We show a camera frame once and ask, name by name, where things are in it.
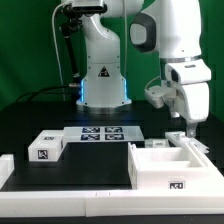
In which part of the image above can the white cabinet body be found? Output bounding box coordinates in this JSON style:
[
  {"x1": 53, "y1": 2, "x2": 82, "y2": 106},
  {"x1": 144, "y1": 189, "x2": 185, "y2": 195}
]
[{"x1": 128, "y1": 143, "x2": 224, "y2": 190}]

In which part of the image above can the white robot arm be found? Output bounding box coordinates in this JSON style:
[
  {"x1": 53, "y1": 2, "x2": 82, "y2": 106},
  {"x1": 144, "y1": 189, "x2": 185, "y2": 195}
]
[{"x1": 61, "y1": 0, "x2": 211, "y2": 137}]

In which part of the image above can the white cable at robot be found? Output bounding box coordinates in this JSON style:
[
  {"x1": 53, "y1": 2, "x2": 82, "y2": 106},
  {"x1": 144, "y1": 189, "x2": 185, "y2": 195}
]
[{"x1": 50, "y1": 2, "x2": 73, "y2": 101}]

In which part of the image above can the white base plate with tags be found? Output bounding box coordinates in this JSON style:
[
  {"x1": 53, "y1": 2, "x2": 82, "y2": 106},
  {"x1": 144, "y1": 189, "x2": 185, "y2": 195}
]
[{"x1": 64, "y1": 126, "x2": 144, "y2": 142}]

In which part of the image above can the small white cabinet top block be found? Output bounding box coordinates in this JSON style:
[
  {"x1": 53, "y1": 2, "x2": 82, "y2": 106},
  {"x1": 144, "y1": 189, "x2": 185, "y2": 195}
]
[{"x1": 28, "y1": 130, "x2": 65, "y2": 162}]

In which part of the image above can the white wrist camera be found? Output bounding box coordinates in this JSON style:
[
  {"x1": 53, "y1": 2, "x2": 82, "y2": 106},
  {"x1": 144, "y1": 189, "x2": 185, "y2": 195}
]
[{"x1": 144, "y1": 85, "x2": 168, "y2": 109}]

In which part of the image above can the white cabinet door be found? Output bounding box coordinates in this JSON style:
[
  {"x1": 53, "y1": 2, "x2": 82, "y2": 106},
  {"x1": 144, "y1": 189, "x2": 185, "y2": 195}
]
[
  {"x1": 145, "y1": 139, "x2": 169, "y2": 148},
  {"x1": 165, "y1": 131, "x2": 209, "y2": 154}
]

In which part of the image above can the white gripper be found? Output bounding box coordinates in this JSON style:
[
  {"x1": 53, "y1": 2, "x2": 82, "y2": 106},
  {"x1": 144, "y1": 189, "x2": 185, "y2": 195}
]
[{"x1": 164, "y1": 82, "x2": 209, "y2": 138}]

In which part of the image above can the white U-shaped boundary frame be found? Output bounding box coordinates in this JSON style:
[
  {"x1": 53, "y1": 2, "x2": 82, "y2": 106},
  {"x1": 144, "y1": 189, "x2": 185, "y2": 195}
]
[{"x1": 0, "y1": 154, "x2": 224, "y2": 218}]

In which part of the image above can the black cable on table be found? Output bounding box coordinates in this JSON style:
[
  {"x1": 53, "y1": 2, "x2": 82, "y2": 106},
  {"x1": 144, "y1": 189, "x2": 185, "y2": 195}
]
[{"x1": 14, "y1": 84, "x2": 81, "y2": 103}]

